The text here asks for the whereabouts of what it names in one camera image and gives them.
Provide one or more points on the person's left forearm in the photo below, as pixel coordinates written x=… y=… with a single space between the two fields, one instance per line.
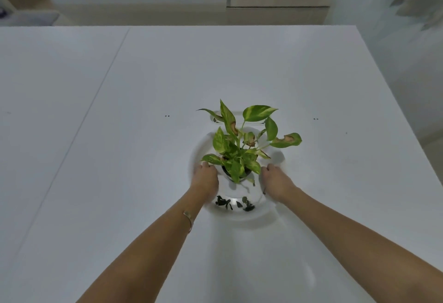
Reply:
x=148 y=254

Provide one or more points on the small black plant pot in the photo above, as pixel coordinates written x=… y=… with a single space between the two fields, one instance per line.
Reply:
x=226 y=172

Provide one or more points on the person's left fingers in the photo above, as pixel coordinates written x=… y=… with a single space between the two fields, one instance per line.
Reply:
x=207 y=166

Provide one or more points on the person's right forearm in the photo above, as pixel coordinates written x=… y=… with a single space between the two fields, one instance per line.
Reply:
x=353 y=244

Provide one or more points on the clear round glass bowl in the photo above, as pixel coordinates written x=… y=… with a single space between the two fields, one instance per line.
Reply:
x=238 y=214

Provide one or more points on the grey-blue seat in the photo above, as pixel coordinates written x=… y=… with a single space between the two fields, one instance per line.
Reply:
x=27 y=18

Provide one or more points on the person's right hand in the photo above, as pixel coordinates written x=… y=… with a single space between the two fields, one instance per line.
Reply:
x=277 y=184

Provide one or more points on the green pothos plant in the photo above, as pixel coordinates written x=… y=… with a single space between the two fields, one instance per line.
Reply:
x=238 y=161

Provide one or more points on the person's left hand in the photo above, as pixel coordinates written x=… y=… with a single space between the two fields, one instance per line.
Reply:
x=205 y=184

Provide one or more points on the person's right fingers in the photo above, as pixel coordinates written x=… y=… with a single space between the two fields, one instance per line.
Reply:
x=268 y=168

